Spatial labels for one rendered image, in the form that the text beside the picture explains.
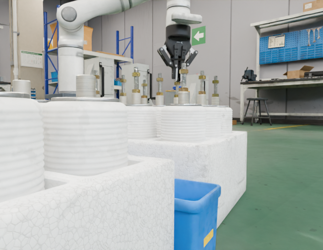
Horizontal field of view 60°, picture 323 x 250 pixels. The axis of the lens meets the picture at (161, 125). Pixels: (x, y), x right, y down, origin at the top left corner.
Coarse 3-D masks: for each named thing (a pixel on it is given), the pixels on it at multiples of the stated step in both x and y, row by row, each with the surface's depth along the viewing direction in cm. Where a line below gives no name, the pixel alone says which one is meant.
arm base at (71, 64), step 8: (64, 48) 102; (72, 48) 103; (64, 56) 102; (72, 56) 103; (80, 56) 105; (64, 64) 103; (72, 64) 103; (80, 64) 105; (64, 72) 103; (72, 72) 103; (80, 72) 105; (64, 80) 103; (72, 80) 103; (64, 88) 103; (72, 88) 103
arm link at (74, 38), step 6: (60, 30) 108; (66, 30) 106; (72, 30) 105; (78, 30) 108; (60, 36) 107; (66, 36) 107; (72, 36) 108; (78, 36) 108; (60, 42) 103; (66, 42) 102; (72, 42) 102; (78, 42) 104
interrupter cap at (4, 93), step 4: (0, 92) 20; (4, 92) 20; (8, 92) 20; (12, 92) 21; (16, 92) 21; (20, 92) 22; (0, 96) 20; (4, 96) 20; (8, 96) 20; (12, 96) 21; (16, 96) 21; (20, 96) 21; (24, 96) 22; (28, 96) 23
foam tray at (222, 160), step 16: (128, 144) 57; (144, 144) 55; (160, 144) 53; (176, 144) 52; (192, 144) 51; (208, 144) 51; (224, 144) 60; (240, 144) 75; (176, 160) 52; (192, 160) 51; (208, 160) 50; (224, 160) 60; (240, 160) 76; (176, 176) 52; (192, 176) 51; (208, 176) 51; (224, 176) 61; (240, 176) 76; (224, 192) 61; (240, 192) 77; (224, 208) 62
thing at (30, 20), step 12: (24, 0) 620; (36, 0) 638; (12, 12) 632; (24, 12) 621; (36, 12) 639; (12, 24) 635; (24, 24) 622; (36, 24) 640; (12, 36) 637; (24, 36) 623; (36, 36) 641; (12, 48) 640; (24, 48) 624; (36, 48) 642; (12, 72) 645; (24, 72) 626; (36, 72) 645; (36, 84) 646; (36, 96) 647
